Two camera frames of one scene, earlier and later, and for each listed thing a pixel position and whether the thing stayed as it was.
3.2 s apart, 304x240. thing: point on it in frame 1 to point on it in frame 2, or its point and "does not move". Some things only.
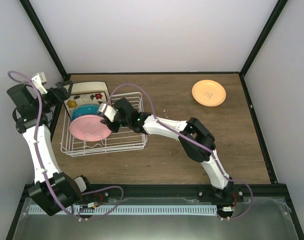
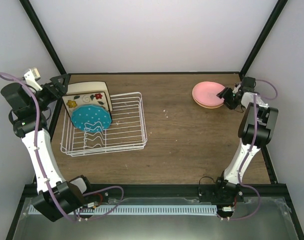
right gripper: [115, 129] to [227, 91]
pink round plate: [89, 128] to [205, 93]
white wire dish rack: [123, 139] does not move
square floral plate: [76, 99] does not move
